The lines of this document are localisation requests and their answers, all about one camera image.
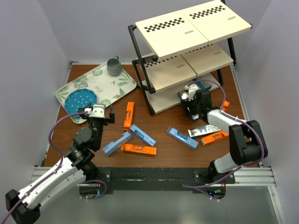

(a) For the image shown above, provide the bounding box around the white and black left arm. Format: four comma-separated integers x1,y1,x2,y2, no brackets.
5,104,115,224

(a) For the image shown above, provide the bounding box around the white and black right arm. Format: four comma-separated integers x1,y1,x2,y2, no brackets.
178,89,268,183

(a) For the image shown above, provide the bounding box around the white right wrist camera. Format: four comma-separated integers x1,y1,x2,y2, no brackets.
184,84,199,101

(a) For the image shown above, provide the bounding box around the orange toothpaste box upright left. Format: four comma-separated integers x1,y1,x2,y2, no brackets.
123,102,134,131

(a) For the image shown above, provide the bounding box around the blue toothpaste box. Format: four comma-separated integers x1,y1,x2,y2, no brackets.
103,131,132,156
130,125,156,147
167,127,198,149

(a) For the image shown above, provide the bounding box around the orange toothpaste box bottom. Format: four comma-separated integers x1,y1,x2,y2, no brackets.
121,144,157,155

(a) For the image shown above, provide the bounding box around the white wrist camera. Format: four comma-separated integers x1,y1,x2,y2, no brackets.
84,104,106,119
184,84,199,101

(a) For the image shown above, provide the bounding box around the aluminium frame rail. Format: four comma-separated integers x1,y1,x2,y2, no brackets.
29,167,276,187

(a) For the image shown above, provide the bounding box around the leaf-patterned white tray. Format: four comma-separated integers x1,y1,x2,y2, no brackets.
55,61,137,124

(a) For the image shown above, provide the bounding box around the orange toothpaste box right lower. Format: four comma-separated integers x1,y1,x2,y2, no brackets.
200,131,229,146

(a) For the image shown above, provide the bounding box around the silver toothpaste box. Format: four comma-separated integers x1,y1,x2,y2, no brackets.
187,125,221,138
177,90,199,120
193,79,212,90

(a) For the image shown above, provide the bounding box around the orange toothpaste box far right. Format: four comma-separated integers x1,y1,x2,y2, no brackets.
222,101,230,112

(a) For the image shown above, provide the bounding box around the teal dotted plate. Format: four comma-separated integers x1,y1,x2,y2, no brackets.
64,88,98,114

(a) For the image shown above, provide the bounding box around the three-tier cream shelf rack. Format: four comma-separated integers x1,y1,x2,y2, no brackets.
128,0,252,115

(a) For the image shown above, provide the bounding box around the grey ceramic cup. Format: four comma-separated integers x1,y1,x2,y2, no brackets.
107,56,122,76

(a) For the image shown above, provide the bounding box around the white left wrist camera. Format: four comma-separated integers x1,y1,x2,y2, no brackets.
84,104,106,119

